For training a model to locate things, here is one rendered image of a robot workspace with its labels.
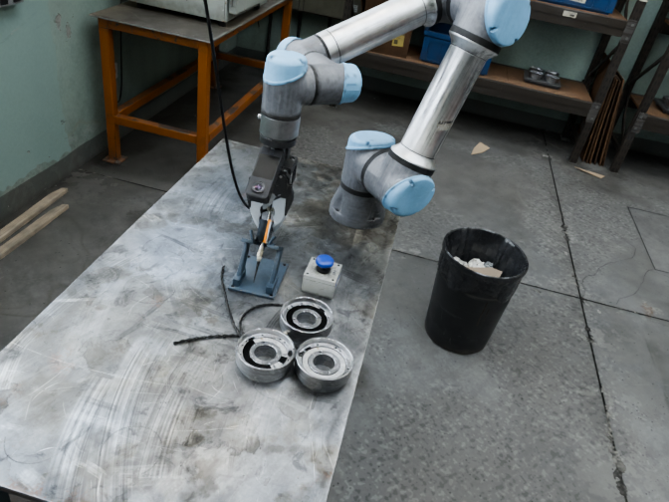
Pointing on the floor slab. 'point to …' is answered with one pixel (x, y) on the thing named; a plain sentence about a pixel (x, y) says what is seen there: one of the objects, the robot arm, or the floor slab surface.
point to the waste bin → (472, 289)
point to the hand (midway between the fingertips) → (266, 226)
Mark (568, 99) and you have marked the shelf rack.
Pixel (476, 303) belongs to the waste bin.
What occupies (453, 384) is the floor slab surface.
